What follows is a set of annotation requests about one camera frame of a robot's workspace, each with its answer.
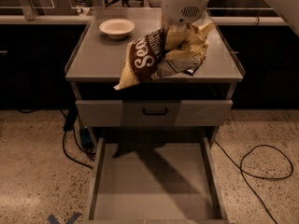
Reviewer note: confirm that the blue power adapter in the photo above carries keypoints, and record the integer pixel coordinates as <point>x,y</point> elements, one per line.
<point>85,138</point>

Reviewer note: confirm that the open middle drawer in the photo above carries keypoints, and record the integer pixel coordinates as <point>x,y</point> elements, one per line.
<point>171,183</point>

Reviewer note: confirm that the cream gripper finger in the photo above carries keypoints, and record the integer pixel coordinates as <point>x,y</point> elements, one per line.
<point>175,34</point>
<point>194,45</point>

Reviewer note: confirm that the white paper bowl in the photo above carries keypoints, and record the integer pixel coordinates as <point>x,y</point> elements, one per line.
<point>117,29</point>

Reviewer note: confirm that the brown chip bag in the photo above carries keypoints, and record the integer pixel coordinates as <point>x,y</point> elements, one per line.
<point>145,61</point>

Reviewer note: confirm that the closed top drawer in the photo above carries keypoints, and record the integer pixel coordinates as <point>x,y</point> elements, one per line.
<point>118,113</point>

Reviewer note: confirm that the grey drawer cabinet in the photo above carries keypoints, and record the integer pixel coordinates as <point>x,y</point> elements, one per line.
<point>96,67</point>

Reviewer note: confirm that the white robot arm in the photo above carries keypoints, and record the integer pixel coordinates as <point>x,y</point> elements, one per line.
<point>180,15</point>

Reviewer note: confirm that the black drawer handle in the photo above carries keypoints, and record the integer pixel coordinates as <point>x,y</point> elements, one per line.
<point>149,112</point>

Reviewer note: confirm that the dark blue snack bar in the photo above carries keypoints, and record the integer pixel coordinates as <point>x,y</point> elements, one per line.
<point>191,71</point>

